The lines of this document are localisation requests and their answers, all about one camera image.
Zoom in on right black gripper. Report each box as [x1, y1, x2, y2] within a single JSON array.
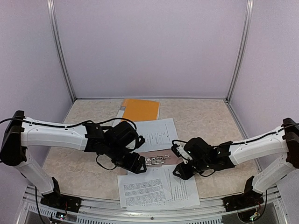
[[172, 158, 211, 181]]

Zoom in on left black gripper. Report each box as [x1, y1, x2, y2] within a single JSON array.
[[106, 142, 147, 174]]

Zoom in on metal clip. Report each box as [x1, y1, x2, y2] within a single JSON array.
[[145, 154, 171, 166]]

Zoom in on translucent grey plastic sheet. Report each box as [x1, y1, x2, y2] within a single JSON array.
[[140, 149, 183, 168]]

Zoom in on remaining white paper stack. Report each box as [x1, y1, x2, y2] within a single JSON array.
[[117, 165, 200, 210]]

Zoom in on white printed paper sheets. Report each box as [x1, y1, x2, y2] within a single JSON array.
[[135, 118, 178, 153]]

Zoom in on orange file folder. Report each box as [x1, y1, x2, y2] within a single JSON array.
[[117, 98, 160, 122]]

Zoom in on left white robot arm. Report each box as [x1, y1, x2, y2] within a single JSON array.
[[0, 111, 146, 208]]

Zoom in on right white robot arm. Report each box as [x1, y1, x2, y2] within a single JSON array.
[[171, 118, 299, 207]]

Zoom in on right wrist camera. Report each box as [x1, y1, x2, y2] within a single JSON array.
[[171, 140, 190, 161]]

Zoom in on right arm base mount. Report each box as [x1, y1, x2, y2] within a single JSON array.
[[222, 194, 264, 212]]

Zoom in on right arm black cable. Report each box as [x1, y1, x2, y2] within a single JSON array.
[[171, 123, 299, 178]]

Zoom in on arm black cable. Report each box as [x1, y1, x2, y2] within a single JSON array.
[[0, 117, 138, 171], [171, 123, 299, 178]]

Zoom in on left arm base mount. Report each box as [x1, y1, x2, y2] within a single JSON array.
[[41, 192, 82, 213]]

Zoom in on front aluminium rail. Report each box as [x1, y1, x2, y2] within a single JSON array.
[[15, 179, 291, 224]]

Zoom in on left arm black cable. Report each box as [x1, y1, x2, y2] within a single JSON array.
[[0, 117, 138, 171]]

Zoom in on left aluminium frame post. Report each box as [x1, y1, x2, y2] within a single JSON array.
[[47, 0, 77, 103]]

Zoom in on aluminium frame post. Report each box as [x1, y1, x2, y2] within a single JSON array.
[[226, 0, 254, 104], [47, 0, 77, 103]]

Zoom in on right aluminium frame post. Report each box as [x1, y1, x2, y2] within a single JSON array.
[[226, 0, 254, 104]]

